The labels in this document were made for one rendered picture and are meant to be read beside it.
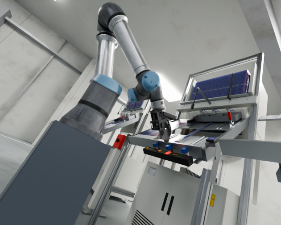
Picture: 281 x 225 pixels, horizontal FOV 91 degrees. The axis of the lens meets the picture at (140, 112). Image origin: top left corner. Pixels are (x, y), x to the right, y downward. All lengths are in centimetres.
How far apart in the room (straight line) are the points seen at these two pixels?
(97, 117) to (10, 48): 470
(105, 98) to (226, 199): 84
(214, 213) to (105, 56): 101
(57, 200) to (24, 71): 455
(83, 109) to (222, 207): 88
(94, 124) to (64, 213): 24
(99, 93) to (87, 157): 21
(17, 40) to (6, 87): 127
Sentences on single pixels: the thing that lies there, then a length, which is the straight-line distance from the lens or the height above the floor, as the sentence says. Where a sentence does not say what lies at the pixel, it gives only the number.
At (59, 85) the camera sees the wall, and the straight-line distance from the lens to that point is 480.
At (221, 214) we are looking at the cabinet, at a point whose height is 48.
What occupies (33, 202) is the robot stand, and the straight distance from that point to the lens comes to 46.
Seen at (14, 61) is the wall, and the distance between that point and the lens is 497.
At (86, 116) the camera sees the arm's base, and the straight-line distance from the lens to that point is 46.
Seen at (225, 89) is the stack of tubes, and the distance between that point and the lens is 153.
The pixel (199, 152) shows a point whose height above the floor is 71.
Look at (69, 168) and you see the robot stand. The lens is 44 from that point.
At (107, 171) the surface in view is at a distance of 160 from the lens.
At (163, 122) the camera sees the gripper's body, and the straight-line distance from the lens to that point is 76.
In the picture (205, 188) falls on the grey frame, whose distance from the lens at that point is 72.
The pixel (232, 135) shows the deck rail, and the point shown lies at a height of 92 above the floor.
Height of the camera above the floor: 53
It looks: 20 degrees up
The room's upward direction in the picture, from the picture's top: 24 degrees clockwise
